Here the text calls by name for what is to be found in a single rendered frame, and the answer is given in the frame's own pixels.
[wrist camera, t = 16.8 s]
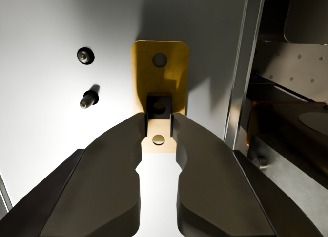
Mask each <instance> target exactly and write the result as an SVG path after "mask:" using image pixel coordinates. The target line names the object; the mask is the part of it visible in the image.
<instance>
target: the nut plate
mask: <svg viewBox="0 0 328 237"><path fill-rule="evenodd" d="M157 53H163V54H165V55H166V57H167V63H166V65H165V66H164V67H162V68H159V67H156V66H155V65H154V64H153V61H152V59H153V56H154V55H155V54H157ZM130 55H131V78H132V102H133V115H134V114H136V113H138V112H145V113H148V136H147V137H145V139H144V140H143V141H142V153H176V142H175V140H174V139H173V138H171V137H170V114H172V113H177V112H178V113H181V114H183V115H185V103H186V89H187V74H188V61H189V47H188V46H187V44H185V43H184V42H181V41H143V40H140V41H136V42H134V43H133V44H132V45H131V48H130ZM156 102H162V103H164V107H162V108H156V107H155V106H154V104H155V103H156ZM155 135H162V136H164V138H165V140H164V142H163V143H161V144H156V143H155V142H154V141H153V137H154V136H155Z"/></svg>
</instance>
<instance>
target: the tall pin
mask: <svg viewBox="0 0 328 237"><path fill-rule="evenodd" d="M98 97H99V95H98V94H97V93H96V92H95V91H93V90H91V91H90V92H89V93H88V94H87V95H86V96H85V97H83V98H82V99H81V101H80V107H81V108H82V109H87V108H89V107H90V106H91V105H92V104H93V103H94V102H95V101H96V100H97V99H98Z"/></svg>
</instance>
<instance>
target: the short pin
mask: <svg viewBox="0 0 328 237"><path fill-rule="evenodd" d="M94 58H95V56H94V53H93V51H92V50H91V49H88V50H84V51H81V52H79V53H78V59H79V60H80V61H81V62H84V63H85V62H88V61H91V60H93V59H94Z"/></svg>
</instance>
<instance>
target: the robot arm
mask: <svg viewBox="0 0 328 237"><path fill-rule="evenodd" d="M147 136H148V113H145V112H138V113H136V114H134V115H133V116H131V117H129V118H127V119H125V120H124V121H122V122H120V123H118V124H117V125H115V126H113V127H111V128H110V129H108V130H107V131H105V132H104V133H102V134H101V135H100V136H98V137H97V138H96V139H94V140H93V141H92V142H91V143H90V144H89V145H88V146H87V147H85V148H84V149H82V148H78V149H77V150H76V151H74V152H73V153H72V154H71V155H70V156H69V157H68V158H67V159H65V160H64V161H63V162H62V163H61V164H60V165H59V166H58V167H56V168H55V169H54V170H53V171H52V172H51V173H50V174H49V175H47V176H46V177H45V178H44V179H43V180H42V181H41V182H40V183H38V184H37V185H36V186H35V187H34V188H33V189H32V190H31V191H29V192H28V193H27V194H26V195H25V196H24V197H23V198H22V199H21V200H20V201H19V202H18V203H17V204H16V205H15V206H14V207H13V208H12V209H11V210H10V211H9V212H8V213H7V214H6V215H5V216H4V217H3V218H2V219H1V221H0V237H133V236H134V235H135V234H136V233H137V232H138V230H139V227H140V217H141V189H140V175H139V174H138V172H137V171H136V168H137V167H138V165H139V164H140V163H141V161H142V141H143V140H144V139H145V137H147ZM170 137H171V138H173V139H174V140H175V142H176V157H175V160H176V162H177V164H178V165H179V166H180V168H181V170H182V171H181V172H180V174H179V177H178V189H177V200H176V213H177V227H178V230H179V232H180V233H181V234H182V235H183V236H185V237H324V236H323V235H322V234H321V232H320V231H319V230H318V228H317V227H316V226H315V225H314V223H313V222H312V221H311V220H310V219H309V217H308V216H307V215H306V214H305V213H304V212H303V210H302V209H301V208H300V207H299V206H298V205H297V204H296V203H295V202H294V201H293V200H292V199H291V198H290V197H289V196H288V195H287V194H286V193H285V192H284V191H283V190H282V189H280V188H279V187H278V186H277V185H276V184H275V183H274V182H273V181H272V180H271V179H270V178H269V177H268V176H266V175H265V174H264V173H263V172H262V171H261V170H260V169H259V168H258V167H257V166H256V165H255V164H254V163H253V162H251V161H250V160H249V159H248V158H247V157H246V156H245V155H244V154H243V153H242V152H241V151H240V150H232V149H231V148H230V147H229V146H228V145H227V144H226V143H224V142H223V141H222V140H221V139H220V138H219V137H218V136H216V135H215V134H214V133H212V132H211V131H209V130H208V129H206V128H204V127H203V126H201V125H200V124H198V123H196V122H195V121H193V120H191V119H190V118H188V117H186V116H185V115H183V114H181V113H178V112H177V113H172V114H170Z"/></svg>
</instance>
